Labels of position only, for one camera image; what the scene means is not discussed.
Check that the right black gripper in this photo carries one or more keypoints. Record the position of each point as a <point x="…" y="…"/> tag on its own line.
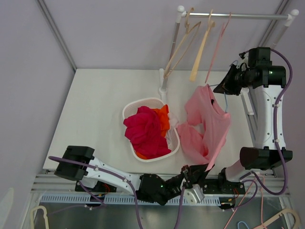
<point x="227" y="85"/>

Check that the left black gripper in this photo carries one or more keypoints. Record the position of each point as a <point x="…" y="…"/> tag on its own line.
<point x="194" y="174"/>

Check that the blue wire hanger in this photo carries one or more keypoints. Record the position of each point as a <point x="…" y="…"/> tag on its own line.
<point x="225" y="98"/>

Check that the pink garment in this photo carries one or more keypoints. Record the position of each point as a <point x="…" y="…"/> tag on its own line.
<point x="204" y="132"/>

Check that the beige hanger of orange shirt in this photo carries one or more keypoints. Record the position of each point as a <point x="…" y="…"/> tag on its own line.
<point x="196" y="64"/>

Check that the beige hanger of white shirt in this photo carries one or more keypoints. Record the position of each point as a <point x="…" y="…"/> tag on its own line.
<point x="184" y="45"/>

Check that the magenta t shirt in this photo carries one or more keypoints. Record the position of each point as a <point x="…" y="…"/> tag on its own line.
<point x="144" y="133"/>

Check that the orange t shirt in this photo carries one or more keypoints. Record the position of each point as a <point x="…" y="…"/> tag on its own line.
<point x="162" y="114"/>

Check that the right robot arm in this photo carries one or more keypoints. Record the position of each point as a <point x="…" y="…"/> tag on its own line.
<point x="263" y="109"/>

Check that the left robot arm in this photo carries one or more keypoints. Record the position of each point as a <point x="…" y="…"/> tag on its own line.
<point x="79" y="163"/>

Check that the metal clothes rack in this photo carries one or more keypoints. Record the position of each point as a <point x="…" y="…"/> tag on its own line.
<point x="238" y="16"/>

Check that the white perforated plastic basket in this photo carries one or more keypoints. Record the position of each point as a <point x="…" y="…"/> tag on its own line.
<point x="131" y="109"/>

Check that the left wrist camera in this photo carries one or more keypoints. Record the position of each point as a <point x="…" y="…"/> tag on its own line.
<point x="194" y="195"/>

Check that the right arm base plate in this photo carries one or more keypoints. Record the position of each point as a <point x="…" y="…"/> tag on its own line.
<point x="227" y="191"/>

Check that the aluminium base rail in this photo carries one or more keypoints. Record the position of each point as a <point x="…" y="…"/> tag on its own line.
<point x="58" y="190"/>

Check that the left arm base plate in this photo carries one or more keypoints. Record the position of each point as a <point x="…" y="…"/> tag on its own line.
<point x="101" y="190"/>

